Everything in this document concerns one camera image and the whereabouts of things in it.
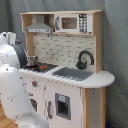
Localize grey toy sink basin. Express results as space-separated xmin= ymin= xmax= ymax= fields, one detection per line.
xmin=52 ymin=67 xmax=92 ymax=81

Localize grey fabric backdrop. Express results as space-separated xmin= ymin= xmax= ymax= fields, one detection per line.
xmin=0 ymin=0 xmax=128 ymax=128

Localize grey toy range hood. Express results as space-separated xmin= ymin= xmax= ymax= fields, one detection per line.
xmin=25 ymin=15 xmax=53 ymax=33

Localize small metal pot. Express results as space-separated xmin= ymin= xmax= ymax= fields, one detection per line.
xmin=28 ymin=56 xmax=38 ymax=66

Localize black toy faucet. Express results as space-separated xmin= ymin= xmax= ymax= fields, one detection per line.
xmin=76 ymin=50 xmax=94 ymax=70

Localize black toy stovetop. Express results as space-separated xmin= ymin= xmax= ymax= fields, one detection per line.
xmin=26 ymin=63 xmax=56 ymax=73

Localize wooden toy kitchen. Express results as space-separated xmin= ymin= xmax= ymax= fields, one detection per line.
xmin=21 ymin=10 xmax=115 ymax=128

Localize toy microwave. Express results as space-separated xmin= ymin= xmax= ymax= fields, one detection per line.
xmin=55 ymin=14 xmax=92 ymax=34

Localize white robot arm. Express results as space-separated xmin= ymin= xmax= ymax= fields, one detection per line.
xmin=0 ymin=32 xmax=49 ymax=128

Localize toy oven door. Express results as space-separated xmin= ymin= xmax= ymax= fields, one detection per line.
xmin=30 ymin=98 xmax=38 ymax=112

